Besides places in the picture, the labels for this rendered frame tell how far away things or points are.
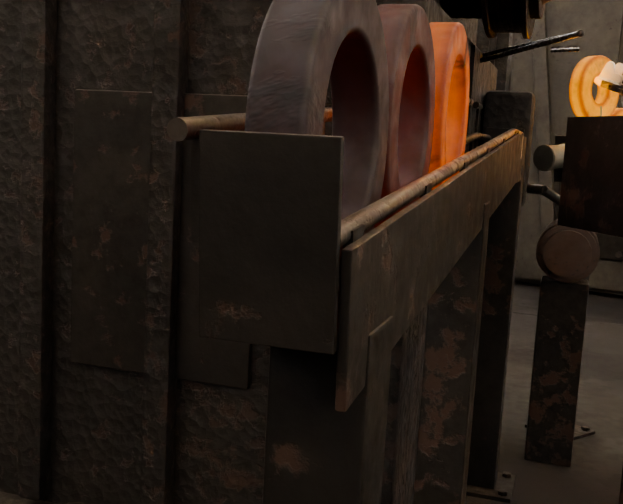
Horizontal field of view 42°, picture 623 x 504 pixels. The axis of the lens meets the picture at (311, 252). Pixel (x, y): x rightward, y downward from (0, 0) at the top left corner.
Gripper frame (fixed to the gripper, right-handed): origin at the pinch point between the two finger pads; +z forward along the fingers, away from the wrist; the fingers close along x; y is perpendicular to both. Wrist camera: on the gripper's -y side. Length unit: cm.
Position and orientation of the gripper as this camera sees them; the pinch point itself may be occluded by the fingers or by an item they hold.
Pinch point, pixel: (596, 81)
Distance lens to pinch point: 207.3
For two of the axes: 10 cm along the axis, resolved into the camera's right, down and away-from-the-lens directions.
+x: -8.0, 0.3, -6.0
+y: 2.2, -9.1, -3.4
